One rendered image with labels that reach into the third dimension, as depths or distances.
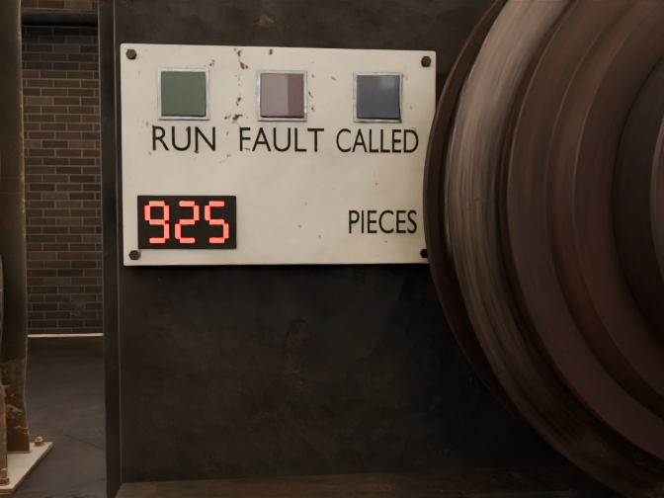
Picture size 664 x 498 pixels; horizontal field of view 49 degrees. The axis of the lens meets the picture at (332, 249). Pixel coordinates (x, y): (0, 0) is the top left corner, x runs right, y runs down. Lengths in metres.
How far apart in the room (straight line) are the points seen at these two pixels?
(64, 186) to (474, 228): 6.36
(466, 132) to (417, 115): 0.14
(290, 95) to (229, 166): 0.08
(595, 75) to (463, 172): 0.10
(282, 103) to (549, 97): 0.22
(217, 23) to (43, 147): 6.22
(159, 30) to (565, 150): 0.35
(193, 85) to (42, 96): 6.29
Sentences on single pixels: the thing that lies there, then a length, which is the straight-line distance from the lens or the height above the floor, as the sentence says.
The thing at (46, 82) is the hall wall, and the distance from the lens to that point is 6.90.
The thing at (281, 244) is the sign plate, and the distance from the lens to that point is 0.61.
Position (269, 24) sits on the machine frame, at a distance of 0.64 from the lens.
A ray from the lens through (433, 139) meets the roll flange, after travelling 0.56.
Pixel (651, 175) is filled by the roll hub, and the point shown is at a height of 1.13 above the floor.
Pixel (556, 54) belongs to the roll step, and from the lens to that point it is 0.51.
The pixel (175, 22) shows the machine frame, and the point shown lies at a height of 1.26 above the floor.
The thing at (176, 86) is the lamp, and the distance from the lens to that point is 0.61.
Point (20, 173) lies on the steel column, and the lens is 3.47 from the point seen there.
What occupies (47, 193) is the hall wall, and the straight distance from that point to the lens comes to 6.81.
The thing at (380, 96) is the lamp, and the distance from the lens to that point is 0.62.
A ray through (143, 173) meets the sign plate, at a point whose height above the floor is 1.14.
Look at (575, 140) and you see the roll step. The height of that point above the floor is 1.15.
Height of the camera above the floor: 1.11
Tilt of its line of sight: 3 degrees down
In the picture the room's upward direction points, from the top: straight up
